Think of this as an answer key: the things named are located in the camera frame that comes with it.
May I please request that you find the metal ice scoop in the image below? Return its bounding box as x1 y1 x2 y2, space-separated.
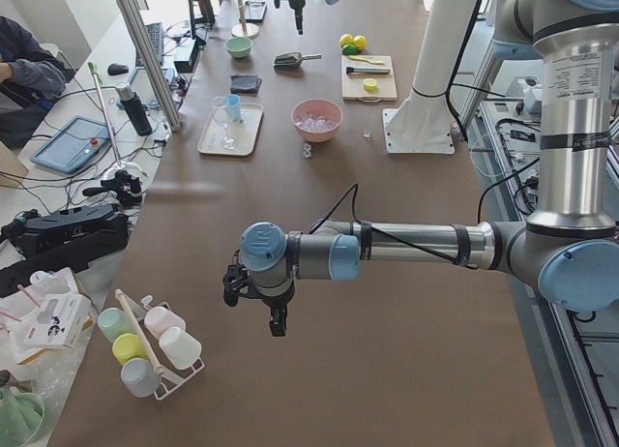
273 51 322 69

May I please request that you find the pink bowl of ice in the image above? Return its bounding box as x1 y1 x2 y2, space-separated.
291 99 343 143

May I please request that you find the wooden cup tree stand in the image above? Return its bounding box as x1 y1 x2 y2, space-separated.
231 0 259 39

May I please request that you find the white cup on rack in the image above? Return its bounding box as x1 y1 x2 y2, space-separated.
159 327 202 370

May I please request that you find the pink cup on rack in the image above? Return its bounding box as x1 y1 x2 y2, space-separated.
144 306 186 340

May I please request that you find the light blue cup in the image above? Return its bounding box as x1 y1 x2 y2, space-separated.
225 94 242 122

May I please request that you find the grey cup on rack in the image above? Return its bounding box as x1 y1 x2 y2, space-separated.
121 357 162 398

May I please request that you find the yellow cup on rack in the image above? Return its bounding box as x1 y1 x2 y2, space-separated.
112 333 148 366

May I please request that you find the green cup on rack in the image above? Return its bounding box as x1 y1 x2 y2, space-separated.
97 307 133 343

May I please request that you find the black glass holder tray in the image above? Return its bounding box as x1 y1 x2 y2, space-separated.
244 0 267 23

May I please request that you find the yellow lemon left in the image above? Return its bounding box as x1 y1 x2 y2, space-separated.
339 33 354 47

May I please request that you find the mint green bowl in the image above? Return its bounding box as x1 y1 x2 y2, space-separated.
224 37 252 59

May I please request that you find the green lime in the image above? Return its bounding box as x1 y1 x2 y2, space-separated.
353 35 368 51

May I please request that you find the yellow plastic knife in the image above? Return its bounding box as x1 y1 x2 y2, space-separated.
347 55 385 65

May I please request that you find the steel muddler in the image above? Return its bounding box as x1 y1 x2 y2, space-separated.
345 66 391 75

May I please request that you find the grey folded cloth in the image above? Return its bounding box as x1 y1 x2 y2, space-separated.
230 74 262 95

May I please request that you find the bamboo cutting board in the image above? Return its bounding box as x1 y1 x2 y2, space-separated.
341 55 398 103

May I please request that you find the white dish rack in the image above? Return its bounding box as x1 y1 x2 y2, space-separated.
114 289 205 401

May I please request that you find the half lemon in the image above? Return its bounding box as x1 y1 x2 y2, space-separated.
363 78 377 91

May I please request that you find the wooden dowel stick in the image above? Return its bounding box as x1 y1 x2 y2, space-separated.
114 288 164 375

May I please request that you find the clear wine glass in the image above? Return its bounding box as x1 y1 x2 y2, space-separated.
212 96 237 150

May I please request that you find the cream serving tray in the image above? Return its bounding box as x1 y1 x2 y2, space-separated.
197 104 263 157

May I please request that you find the black thermos bottle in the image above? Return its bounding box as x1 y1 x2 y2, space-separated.
115 82 153 136

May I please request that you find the blue teach pendant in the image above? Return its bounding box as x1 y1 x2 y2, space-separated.
30 115 109 174

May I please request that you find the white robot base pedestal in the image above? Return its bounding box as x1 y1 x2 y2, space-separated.
383 0 483 155

